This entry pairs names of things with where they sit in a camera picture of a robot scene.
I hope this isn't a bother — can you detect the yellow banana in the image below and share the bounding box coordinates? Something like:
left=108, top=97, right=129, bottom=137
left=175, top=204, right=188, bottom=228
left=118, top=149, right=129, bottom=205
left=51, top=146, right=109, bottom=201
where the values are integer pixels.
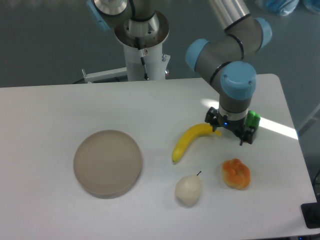
left=171, top=123, right=222, bottom=164

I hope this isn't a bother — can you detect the green bell pepper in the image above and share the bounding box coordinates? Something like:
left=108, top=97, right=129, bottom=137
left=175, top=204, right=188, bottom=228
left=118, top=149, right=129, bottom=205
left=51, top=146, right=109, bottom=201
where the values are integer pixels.
left=245, top=110, right=261, bottom=130

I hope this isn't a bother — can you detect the black device at table edge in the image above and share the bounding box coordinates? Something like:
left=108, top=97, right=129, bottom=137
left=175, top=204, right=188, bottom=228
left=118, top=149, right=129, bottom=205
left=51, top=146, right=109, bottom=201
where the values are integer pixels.
left=300, top=202, right=320, bottom=229

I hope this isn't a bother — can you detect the white pedestal base bar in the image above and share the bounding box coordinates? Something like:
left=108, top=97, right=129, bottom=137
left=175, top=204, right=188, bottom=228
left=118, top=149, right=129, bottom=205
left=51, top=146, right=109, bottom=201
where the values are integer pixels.
left=81, top=67, right=127, bottom=83

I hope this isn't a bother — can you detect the blue plastic bag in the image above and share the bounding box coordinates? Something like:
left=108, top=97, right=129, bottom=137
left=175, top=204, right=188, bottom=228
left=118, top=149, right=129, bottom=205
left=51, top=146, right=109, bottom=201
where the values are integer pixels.
left=302, top=0, right=320, bottom=15
left=254, top=0, right=300, bottom=17

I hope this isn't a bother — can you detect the beige round plate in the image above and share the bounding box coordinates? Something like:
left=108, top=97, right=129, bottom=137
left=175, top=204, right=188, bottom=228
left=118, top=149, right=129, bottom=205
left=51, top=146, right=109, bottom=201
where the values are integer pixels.
left=73, top=130, right=143, bottom=199

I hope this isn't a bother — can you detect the black cable on pedestal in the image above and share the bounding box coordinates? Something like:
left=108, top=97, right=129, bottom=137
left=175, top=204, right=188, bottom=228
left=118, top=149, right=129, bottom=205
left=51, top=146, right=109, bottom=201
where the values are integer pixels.
left=134, top=36, right=150, bottom=81

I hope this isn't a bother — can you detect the orange knotted bread roll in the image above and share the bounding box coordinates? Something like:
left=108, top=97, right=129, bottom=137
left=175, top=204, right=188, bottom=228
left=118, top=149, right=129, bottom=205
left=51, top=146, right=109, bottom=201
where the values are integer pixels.
left=221, top=158, right=251, bottom=190

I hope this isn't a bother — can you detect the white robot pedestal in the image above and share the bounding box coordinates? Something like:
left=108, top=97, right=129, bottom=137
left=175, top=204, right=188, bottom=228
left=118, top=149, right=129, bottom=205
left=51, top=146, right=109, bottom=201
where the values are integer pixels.
left=114, top=10, right=171, bottom=81

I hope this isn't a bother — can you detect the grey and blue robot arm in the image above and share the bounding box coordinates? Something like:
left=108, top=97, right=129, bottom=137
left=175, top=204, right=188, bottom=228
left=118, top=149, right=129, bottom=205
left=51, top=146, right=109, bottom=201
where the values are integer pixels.
left=86, top=0, right=272, bottom=144

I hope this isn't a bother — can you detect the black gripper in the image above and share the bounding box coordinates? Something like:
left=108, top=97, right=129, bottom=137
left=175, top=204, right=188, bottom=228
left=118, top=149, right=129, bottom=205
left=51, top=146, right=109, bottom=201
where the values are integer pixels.
left=204, top=107, right=258, bottom=146

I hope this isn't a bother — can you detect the white pear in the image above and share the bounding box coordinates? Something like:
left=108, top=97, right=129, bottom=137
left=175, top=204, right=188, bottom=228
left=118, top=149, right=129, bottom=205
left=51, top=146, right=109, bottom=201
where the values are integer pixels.
left=174, top=170, right=203, bottom=207

